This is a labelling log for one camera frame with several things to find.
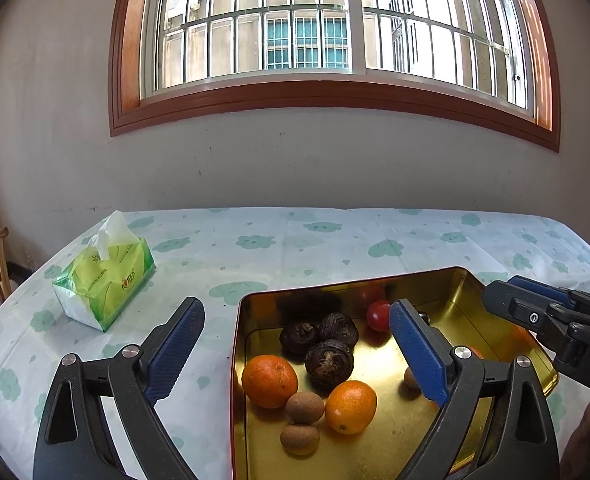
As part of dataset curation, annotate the green tissue pack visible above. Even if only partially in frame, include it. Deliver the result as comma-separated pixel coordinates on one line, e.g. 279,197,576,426
52,210,156,332

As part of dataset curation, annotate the red and gold tin box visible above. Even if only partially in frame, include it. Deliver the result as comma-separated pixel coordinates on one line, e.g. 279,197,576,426
230,266,560,480

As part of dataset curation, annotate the red tomato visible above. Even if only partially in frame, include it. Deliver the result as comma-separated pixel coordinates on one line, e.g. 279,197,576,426
366,300,393,332

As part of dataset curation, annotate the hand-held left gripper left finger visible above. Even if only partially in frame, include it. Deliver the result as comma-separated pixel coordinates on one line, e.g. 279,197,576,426
32,296,206,480

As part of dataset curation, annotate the brown framed barred window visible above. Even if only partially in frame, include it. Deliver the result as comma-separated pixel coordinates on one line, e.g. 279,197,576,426
109,0,562,153

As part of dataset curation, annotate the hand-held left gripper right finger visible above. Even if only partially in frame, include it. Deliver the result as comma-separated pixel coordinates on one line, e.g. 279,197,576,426
389,298,560,480

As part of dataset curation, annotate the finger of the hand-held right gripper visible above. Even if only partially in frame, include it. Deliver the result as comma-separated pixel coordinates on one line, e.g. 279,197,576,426
507,275,590,311
482,281,576,350

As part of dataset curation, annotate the orange mandarin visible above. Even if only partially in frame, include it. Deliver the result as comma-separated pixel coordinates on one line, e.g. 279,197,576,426
324,380,378,435
241,354,300,409
467,324,534,361

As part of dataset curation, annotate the white cloud print tablecloth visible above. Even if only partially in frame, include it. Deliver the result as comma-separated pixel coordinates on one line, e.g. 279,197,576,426
0,207,590,480

